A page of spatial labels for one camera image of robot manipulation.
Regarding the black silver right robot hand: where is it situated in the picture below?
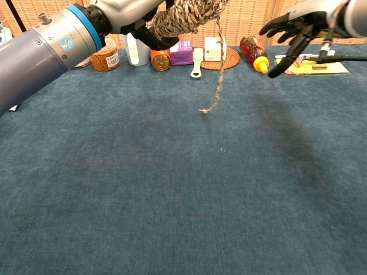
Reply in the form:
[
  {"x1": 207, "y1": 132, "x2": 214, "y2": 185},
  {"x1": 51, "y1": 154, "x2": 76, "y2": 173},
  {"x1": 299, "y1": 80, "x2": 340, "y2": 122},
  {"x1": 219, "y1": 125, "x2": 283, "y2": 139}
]
[{"x1": 259, "y1": 0, "x2": 349, "y2": 79}]

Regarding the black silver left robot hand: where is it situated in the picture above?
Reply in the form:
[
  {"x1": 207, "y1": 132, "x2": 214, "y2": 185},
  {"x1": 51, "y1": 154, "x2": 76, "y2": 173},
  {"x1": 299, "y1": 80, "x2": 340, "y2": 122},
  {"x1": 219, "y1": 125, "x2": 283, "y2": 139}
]
[{"x1": 88, "y1": 0, "x2": 180, "y2": 51}]

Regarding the beige speckled braided rope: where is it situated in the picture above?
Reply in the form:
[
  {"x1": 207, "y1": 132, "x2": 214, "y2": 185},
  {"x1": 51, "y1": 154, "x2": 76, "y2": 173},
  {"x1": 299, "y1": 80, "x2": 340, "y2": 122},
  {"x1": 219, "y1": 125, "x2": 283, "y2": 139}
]
[{"x1": 145, "y1": 0, "x2": 230, "y2": 114}]

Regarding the white measuring scoop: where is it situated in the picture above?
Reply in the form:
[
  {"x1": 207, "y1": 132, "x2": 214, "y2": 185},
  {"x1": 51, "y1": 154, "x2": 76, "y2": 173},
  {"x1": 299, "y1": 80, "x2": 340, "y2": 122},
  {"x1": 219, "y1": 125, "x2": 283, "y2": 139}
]
[{"x1": 123, "y1": 32, "x2": 151, "y2": 66}]

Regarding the bamboo folding screen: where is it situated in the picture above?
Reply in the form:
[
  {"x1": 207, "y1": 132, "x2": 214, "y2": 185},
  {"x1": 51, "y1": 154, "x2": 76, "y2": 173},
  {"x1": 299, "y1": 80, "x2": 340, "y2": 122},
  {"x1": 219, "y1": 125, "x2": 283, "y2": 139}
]
[{"x1": 0, "y1": 0, "x2": 367, "y2": 49}]

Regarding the honey bottle yellow cap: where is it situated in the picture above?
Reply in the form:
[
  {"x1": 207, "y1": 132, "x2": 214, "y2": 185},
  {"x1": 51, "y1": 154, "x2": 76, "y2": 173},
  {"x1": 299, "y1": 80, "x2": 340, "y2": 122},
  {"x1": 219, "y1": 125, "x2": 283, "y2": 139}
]
[{"x1": 239, "y1": 36, "x2": 270, "y2": 74}]

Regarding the brown spice jar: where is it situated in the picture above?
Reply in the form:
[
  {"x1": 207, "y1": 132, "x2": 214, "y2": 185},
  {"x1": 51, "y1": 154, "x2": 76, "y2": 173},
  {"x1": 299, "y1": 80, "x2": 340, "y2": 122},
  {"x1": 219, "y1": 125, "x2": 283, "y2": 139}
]
[{"x1": 91, "y1": 37, "x2": 120, "y2": 72}]

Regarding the razor in yellow package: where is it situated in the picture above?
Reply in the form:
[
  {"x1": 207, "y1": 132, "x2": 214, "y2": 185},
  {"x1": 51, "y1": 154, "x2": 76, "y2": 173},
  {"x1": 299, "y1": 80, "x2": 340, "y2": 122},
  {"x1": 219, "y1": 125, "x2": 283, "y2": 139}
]
[{"x1": 274, "y1": 54, "x2": 351, "y2": 76}]

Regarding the orange can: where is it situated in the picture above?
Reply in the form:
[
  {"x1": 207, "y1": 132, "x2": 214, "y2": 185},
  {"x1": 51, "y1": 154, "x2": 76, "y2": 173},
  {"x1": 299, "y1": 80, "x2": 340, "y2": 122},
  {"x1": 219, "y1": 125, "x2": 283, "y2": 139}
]
[{"x1": 150, "y1": 49, "x2": 172, "y2": 72}]

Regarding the woven round coaster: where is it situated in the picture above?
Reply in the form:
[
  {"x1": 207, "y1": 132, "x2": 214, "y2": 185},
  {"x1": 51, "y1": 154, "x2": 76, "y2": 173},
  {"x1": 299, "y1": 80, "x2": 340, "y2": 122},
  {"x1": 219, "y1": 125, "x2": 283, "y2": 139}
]
[{"x1": 200, "y1": 47, "x2": 240, "y2": 70}]

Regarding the mint green brush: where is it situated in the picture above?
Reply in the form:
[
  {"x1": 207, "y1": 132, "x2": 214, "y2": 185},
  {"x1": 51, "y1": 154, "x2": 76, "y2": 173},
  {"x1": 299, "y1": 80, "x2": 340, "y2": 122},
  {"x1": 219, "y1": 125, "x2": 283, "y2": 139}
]
[{"x1": 190, "y1": 47, "x2": 204, "y2": 79}]

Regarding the small white purple box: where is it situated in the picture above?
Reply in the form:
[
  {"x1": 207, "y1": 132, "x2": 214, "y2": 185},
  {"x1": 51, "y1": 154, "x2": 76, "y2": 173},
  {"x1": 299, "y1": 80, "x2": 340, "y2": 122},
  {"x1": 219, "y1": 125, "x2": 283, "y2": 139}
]
[{"x1": 204, "y1": 36, "x2": 228, "y2": 62}]

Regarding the black tripod stand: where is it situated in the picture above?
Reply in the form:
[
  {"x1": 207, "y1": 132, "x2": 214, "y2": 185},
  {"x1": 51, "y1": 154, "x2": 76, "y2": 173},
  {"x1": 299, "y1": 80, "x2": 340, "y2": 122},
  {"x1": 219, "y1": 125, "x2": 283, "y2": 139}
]
[{"x1": 5, "y1": 0, "x2": 28, "y2": 32}]

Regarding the blue table cloth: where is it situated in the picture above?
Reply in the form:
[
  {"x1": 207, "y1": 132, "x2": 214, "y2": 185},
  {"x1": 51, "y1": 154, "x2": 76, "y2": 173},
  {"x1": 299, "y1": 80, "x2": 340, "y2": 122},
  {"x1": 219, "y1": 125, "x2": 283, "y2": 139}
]
[{"x1": 0, "y1": 45, "x2": 367, "y2": 275}]

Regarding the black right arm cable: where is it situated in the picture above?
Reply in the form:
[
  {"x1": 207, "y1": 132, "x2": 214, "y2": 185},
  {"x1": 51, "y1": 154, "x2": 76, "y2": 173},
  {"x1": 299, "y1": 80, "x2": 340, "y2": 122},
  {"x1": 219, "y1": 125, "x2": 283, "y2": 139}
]
[{"x1": 317, "y1": 28, "x2": 367, "y2": 64}]

